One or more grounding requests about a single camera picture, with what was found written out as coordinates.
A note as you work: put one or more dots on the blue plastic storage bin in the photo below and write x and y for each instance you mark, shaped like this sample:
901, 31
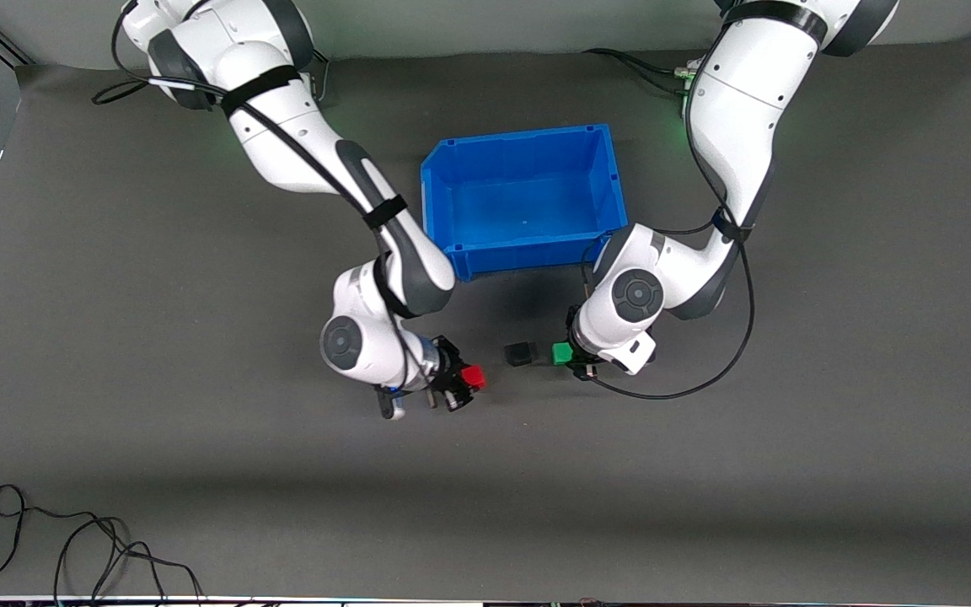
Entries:
528, 202

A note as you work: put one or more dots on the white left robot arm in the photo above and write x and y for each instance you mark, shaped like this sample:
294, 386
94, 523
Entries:
738, 126

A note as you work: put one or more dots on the small green cube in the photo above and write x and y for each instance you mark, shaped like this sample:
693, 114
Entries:
561, 353

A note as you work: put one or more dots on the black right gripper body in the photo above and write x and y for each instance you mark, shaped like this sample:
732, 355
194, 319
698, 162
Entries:
449, 367

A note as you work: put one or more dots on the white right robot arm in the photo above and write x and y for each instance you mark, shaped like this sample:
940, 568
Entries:
300, 135

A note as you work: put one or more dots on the dark grey table mat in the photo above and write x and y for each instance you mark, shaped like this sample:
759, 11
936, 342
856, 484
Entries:
485, 472

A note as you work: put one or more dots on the small red cube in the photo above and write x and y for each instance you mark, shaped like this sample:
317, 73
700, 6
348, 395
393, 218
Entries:
474, 377

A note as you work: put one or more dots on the small black cube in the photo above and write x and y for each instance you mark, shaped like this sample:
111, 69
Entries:
518, 354

